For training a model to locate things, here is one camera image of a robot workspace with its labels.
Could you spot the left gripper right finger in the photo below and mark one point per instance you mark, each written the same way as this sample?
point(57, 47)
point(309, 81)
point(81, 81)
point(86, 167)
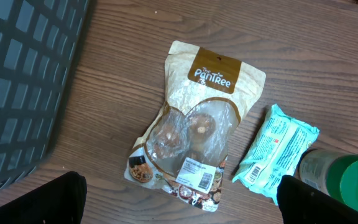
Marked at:
point(299, 203)

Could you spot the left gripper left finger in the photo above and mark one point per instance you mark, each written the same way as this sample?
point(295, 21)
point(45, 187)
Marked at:
point(62, 200)

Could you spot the green lidded jar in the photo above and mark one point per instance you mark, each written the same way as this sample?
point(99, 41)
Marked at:
point(333, 173)

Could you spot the teal packet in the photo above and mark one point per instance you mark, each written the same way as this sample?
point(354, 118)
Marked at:
point(275, 152)

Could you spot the brown Pantree snack pouch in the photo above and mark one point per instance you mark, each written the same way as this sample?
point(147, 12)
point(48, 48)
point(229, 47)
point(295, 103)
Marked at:
point(184, 151)

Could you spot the grey plastic mesh basket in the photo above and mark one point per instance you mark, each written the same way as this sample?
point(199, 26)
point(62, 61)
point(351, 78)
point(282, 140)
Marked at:
point(41, 42)

